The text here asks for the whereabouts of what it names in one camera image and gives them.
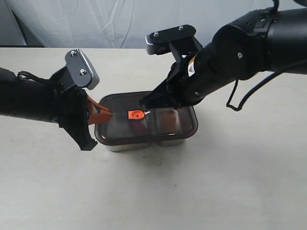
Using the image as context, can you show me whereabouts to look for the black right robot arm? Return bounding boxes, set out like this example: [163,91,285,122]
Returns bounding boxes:
[140,8,307,109]

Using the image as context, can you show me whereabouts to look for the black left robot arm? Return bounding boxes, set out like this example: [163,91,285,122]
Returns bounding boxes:
[0,67,112,151]

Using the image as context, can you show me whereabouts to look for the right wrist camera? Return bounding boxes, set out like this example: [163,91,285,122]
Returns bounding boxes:
[145,24,203,63]

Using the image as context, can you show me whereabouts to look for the dark transparent box lid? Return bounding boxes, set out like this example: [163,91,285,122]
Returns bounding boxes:
[94,91,199,146]

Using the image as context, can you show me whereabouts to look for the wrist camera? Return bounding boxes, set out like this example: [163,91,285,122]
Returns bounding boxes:
[65,48,100,90]
[145,24,203,63]

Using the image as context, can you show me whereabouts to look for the white backdrop cloth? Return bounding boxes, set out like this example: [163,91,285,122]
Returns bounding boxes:
[0,0,307,49]

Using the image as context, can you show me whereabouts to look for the stainless steel lunch box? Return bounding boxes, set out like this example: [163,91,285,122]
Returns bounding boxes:
[106,139,185,152]

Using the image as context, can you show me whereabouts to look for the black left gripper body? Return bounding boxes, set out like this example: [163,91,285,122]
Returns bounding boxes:
[50,67,97,151]

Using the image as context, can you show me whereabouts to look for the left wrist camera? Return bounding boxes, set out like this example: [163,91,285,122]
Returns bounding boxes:
[65,48,100,90]

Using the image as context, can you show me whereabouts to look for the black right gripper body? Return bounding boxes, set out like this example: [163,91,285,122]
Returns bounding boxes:
[139,54,235,110]

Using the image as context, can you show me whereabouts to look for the red toy sausage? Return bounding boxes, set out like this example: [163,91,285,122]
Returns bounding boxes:
[129,119,150,136]

